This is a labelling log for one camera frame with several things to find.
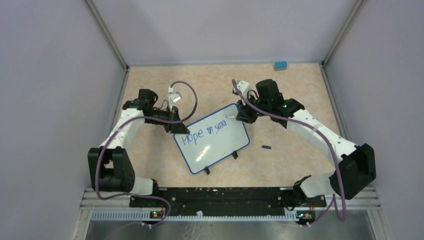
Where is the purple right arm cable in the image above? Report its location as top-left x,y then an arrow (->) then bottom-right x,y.
231,79 -> 349,227

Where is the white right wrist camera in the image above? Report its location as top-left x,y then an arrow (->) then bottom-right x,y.
235,80 -> 251,99

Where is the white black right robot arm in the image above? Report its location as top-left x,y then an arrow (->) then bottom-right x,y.
232,79 -> 377,206

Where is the blue framed whiteboard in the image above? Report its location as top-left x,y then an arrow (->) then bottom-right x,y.
173,103 -> 251,175

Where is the white cable duct rail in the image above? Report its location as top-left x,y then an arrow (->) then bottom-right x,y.
91,210 -> 299,222

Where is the blue toy brick block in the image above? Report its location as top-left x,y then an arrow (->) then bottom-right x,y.
273,61 -> 288,71

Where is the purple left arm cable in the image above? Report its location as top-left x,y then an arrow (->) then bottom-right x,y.
94,81 -> 199,229

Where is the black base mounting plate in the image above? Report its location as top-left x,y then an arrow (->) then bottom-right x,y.
129,187 -> 327,217

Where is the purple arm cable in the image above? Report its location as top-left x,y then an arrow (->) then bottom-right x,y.
94,81 -> 199,229
231,79 -> 349,227

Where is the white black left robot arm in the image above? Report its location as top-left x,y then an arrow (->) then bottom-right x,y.
87,88 -> 190,207

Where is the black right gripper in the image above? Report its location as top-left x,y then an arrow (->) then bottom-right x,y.
237,92 -> 271,125

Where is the black whiteboard foot clip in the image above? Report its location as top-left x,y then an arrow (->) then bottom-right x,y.
231,151 -> 238,160
204,167 -> 211,175

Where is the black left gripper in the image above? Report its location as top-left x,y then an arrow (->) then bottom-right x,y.
145,105 -> 190,134

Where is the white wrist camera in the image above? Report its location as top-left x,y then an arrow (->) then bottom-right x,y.
167,86 -> 182,104
235,80 -> 251,99

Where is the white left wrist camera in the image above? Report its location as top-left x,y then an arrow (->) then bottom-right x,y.
167,86 -> 182,104

